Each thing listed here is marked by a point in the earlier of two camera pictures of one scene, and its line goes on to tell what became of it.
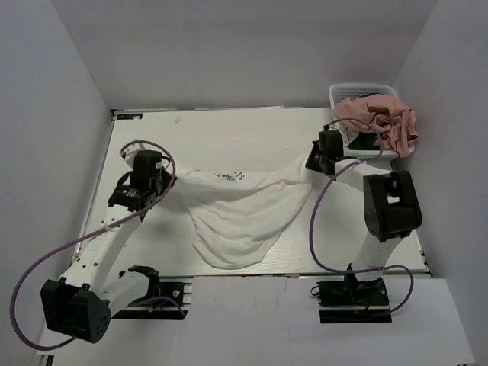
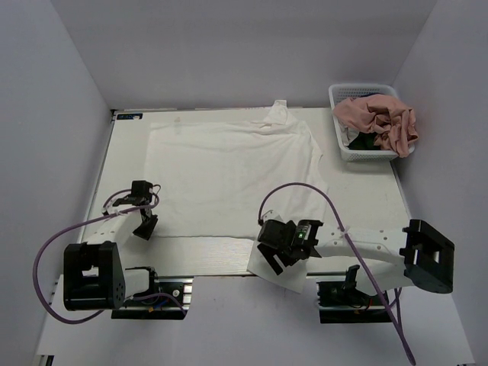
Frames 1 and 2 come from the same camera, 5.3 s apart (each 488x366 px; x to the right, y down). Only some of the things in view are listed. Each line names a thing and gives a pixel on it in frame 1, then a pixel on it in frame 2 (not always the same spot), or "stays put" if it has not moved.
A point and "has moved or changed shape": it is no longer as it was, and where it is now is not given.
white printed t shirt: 239,216 has moved or changed shape
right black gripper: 314,159 → 269,248
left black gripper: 161,181 → 147,223
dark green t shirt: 364,141 stays put
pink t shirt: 393,123 stays put
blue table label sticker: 129,116 stays put
